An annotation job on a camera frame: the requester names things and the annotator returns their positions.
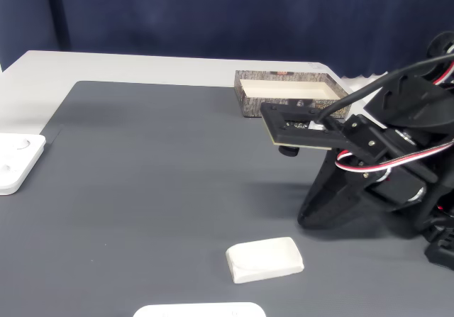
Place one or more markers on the white block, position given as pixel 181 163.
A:
pixel 264 260

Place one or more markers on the bark patterned shallow box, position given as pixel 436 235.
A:
pixel 250 102

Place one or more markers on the white control device with knobs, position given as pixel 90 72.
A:
pixel 198 310

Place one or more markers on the dark grey table mat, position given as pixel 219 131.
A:
pixel 159 189

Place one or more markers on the dark blue curtain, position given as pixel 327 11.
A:
pixel 213 15

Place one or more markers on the black camera board with mount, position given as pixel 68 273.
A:
pixel 301 132

